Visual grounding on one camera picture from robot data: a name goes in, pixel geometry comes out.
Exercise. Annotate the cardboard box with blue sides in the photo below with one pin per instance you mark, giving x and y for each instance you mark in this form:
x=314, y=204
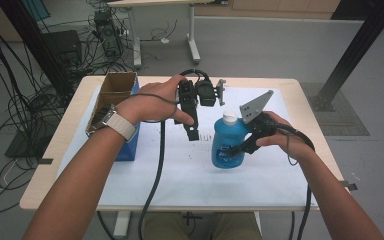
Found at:
x=116, y=83

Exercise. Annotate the black computer tower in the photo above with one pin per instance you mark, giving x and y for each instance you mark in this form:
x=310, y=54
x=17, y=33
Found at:
x=108, y=33

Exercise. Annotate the white desk with metal legs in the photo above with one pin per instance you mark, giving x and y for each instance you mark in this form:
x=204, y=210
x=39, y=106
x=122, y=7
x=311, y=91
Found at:
x=193, y=40

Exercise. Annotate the dark flat base plate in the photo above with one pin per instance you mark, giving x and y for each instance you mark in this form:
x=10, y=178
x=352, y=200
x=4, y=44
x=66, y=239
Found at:
x=23, y=146

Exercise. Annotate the person's right hand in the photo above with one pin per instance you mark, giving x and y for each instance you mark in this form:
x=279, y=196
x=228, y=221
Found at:
x=290, y=141

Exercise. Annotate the black metal frame post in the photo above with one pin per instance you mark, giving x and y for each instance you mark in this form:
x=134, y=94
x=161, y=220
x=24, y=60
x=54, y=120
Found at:
x=33, y=43
x=363, y=40

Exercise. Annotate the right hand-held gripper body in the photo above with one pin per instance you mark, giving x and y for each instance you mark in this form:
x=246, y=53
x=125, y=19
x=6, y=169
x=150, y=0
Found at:
x=255, y=106

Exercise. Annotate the smartwatch with white band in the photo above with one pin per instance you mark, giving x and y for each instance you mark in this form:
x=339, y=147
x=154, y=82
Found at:
x=120, y=125

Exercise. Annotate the black tape strip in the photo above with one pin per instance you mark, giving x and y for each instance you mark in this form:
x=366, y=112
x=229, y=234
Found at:
x=45, y=161
x=350, y=185

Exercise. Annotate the black equipment box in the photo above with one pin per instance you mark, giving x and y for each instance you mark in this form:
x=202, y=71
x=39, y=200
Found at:
x=63, y=46

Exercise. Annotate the person's left hand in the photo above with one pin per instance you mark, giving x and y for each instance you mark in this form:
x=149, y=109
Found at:
x=150, y=103

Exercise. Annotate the white table leg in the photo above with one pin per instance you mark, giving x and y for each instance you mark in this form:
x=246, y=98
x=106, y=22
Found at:
x=122, y=225
x=257, y=223

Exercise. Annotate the white table mat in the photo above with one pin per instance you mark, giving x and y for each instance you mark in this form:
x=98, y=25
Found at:
x=196, y=186

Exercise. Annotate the blue detergent bottle white cap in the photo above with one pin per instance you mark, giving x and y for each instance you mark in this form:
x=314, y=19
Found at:
x=226, y=136

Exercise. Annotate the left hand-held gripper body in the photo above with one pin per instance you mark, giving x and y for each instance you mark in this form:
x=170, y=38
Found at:
x=206, y=95

